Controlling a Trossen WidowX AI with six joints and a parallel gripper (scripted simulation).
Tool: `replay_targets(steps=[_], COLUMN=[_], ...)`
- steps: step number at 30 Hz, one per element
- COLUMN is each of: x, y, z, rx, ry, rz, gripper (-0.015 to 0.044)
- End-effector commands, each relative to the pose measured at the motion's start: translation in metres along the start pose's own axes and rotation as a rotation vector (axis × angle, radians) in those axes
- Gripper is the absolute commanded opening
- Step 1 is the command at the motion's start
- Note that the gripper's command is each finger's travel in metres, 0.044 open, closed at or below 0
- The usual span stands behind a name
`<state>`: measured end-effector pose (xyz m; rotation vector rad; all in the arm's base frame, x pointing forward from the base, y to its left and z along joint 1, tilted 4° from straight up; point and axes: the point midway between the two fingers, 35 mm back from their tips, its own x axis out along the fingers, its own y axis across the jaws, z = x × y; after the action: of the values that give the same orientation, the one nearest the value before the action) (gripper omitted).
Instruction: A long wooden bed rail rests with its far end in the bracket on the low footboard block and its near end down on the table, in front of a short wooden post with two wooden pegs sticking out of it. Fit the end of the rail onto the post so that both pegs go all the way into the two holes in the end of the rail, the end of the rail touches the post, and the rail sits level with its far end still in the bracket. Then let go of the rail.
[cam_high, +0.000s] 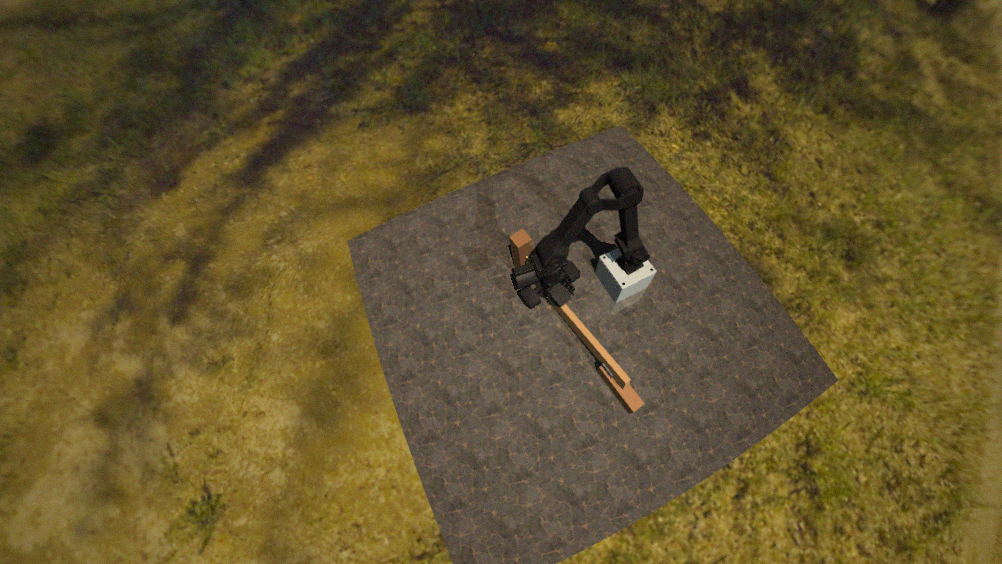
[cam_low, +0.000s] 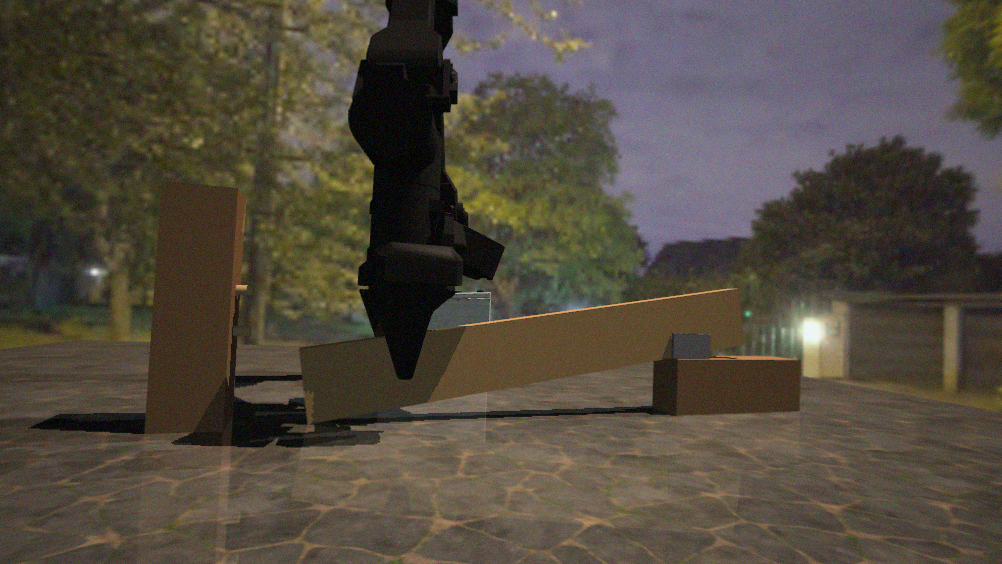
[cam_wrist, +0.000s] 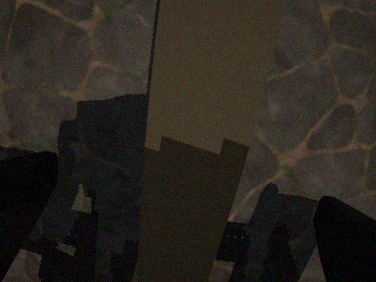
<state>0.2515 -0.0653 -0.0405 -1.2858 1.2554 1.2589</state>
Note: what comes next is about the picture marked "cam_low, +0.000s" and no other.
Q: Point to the long brown wooden rail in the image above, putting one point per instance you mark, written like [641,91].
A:
[357,377]

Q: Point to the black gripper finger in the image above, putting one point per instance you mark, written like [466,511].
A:
[405,314]
[372,313]

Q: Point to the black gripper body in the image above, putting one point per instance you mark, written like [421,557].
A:
[403,251]

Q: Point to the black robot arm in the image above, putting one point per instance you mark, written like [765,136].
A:
[401,92]

